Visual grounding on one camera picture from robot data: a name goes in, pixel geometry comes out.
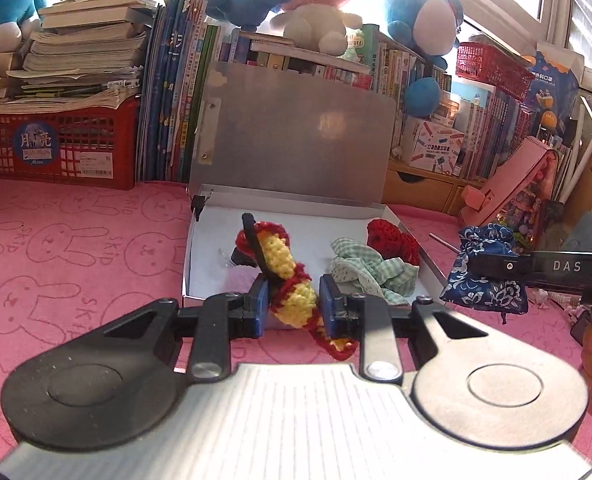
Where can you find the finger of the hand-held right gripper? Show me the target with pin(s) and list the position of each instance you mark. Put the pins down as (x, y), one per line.
(501, 265)

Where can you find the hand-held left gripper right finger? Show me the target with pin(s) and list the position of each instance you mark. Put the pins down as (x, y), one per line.
(332, 307)

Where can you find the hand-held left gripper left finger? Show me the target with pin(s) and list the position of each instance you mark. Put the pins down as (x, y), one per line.
(260, 305)

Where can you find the blue patterned pouch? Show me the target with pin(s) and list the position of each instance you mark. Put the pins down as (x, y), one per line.
(491, 295)

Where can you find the black round disc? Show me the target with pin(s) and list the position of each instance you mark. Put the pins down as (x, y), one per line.
(241, 259)

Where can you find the red yellow crochet toy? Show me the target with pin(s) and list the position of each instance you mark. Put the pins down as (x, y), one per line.
(281, 255)

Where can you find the green checked cloth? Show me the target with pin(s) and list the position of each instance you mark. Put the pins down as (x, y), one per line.
(371, 265)

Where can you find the red crochet piece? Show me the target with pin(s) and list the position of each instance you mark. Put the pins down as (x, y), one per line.
(391, 237)

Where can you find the silver cardboard box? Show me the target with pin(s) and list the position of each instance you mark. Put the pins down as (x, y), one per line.
(296, 125)

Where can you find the thin metal rod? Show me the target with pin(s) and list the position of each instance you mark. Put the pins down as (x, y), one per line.
(446, 242)

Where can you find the pink pencil case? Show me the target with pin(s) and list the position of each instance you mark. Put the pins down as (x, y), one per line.
(511, 180)

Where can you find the wooden drawer organizer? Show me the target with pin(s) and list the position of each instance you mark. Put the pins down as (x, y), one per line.
(426, 185)

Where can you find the white plastic pipe rack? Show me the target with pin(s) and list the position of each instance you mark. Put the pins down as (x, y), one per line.
(581, 155)

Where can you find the black binder clip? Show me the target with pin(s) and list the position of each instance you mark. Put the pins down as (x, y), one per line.
(198, 205)

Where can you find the white colourful printed carton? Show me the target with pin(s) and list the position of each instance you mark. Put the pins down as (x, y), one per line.
(436, 145)

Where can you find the blue printed carton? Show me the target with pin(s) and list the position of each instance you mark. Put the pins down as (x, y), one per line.
(556, 85)

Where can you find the pink rabbit-print table mat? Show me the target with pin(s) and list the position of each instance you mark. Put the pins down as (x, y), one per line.
(75, 260)

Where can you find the small red plastic basket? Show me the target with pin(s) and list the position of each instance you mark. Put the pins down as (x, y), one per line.
(491, 70)

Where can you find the large red plastic basket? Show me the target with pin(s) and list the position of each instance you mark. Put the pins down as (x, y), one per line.
(120, 160)

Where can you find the row of colourful upright books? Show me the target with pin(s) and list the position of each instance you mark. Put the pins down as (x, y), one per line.
(401, 67)

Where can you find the row of blue picture books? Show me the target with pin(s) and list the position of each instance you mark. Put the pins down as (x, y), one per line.
(170, 85)

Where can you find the blue white-bellied plush toy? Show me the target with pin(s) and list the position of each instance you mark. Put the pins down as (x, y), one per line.
(406, 10)

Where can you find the pink white bunny plush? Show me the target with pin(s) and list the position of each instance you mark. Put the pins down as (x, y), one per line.
(311, 15)

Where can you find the stack of lying books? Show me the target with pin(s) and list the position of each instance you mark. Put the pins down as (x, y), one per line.
(85, 45)

